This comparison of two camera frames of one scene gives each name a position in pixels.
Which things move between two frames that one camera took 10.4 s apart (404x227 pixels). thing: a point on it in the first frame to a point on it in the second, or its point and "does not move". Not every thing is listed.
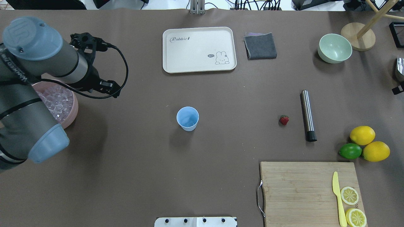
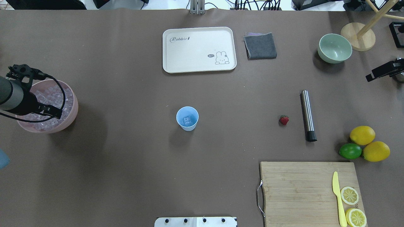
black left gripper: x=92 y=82 to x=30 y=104
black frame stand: x=397 y=30 does not move
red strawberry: x=284 y=120 does not move
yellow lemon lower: x=377 y=151 does not move
